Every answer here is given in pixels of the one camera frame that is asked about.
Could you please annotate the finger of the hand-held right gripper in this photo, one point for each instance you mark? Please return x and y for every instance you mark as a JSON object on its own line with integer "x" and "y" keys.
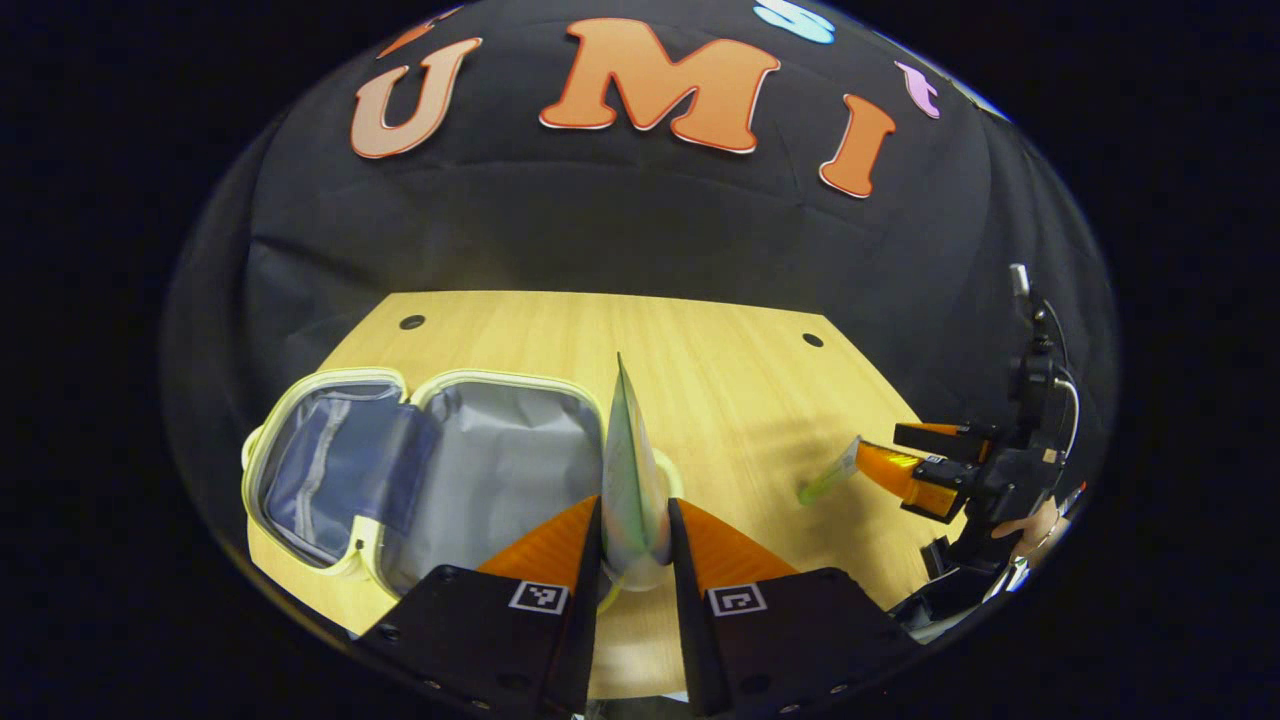
{"x": 945, "y": 435}
{"x": 915, "y": 480}

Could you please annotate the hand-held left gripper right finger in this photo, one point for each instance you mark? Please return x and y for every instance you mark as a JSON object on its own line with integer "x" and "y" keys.
{"x": 683, "y": 590}

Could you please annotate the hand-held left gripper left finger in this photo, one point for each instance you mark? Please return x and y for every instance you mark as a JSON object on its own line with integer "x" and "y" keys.
{"x": 590, "y": 600}

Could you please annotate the small green tube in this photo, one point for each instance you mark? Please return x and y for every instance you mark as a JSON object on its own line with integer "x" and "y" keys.
{"x": 825, "y": 482}

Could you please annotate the pale yellow suitcase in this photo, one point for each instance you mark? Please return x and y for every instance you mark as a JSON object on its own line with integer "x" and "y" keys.
{"x": 500, "y": 470}

